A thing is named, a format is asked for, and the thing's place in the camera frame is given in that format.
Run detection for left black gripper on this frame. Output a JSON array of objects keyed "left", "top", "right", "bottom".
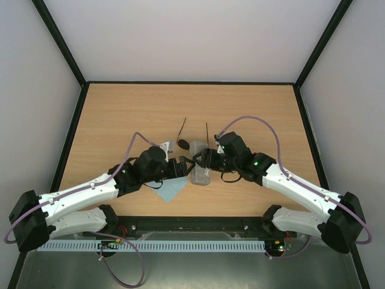
[{"left": 143, "top": 157, "right": 196, "bottom": 184}]

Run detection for grey glasses case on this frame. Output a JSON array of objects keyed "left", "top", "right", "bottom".
[{"left": 189, "top": 140, "right": 211, "bottom": 186}]

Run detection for black aluminium frame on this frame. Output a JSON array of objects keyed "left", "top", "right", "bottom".
[{"left": 0, "top": 0, "right": 385, "bottom": 289}]

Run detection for purple cable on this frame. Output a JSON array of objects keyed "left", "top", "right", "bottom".
[
  {"left": 3, "top": 131, "right": 165, "bottom": 287},
  {"left": 218, "top": 116, "right": 373, "bottom": 260}
]

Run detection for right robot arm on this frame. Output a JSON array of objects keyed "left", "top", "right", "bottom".
[{"left": 192, "top": 132, "right": 366, "bottom": 254}]

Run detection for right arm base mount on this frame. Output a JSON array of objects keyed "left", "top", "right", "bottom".
[{"left": 242, "top": 217, "right": 297, "bottom": 240}]

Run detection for light blue cleaning cloth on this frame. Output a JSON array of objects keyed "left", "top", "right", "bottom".
[{"left": 147, "top": 176, "right": 188, "bottom": 202}]

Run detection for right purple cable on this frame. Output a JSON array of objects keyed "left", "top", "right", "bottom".
[{"left": 218, "top": 116, "right": 373, "bottom": 260}]

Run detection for light blue slotted cable duct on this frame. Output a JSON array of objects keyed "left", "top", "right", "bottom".
[{"left": 37, "top": 240, "right": 265, "bottom": 253}]

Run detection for dark round sunglasses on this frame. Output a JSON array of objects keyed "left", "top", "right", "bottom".
[{"left": 176, "top": 117, "right": 190, "bottom": 151}]

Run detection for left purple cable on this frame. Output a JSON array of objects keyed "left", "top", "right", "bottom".
[{"left": 3, "top": 131, "right": 165, "bottom": 287}]

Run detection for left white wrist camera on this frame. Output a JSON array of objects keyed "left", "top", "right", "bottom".
[{"left": 159, "top": 140, "right": 174, "bottom": 154}]

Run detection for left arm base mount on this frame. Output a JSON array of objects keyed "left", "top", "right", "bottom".
[{"left": 97, "top": 216, "right": 138, "bottom": 240}]

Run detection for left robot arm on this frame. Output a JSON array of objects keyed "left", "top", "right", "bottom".
[{"left": 9, "top": 146, "right": 195, "bottom": 252}]

